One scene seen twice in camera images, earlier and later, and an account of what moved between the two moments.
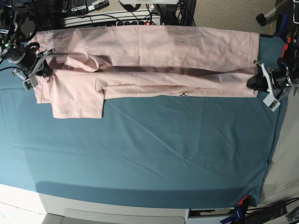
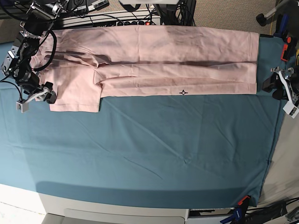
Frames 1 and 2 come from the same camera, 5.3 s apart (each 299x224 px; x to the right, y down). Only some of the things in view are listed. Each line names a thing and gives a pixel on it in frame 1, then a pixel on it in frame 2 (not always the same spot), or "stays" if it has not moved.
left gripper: [32, 64] -> [43, 92]
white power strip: [135, 18] stays
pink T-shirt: [90, 65] stays
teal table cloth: [204, 151] stays
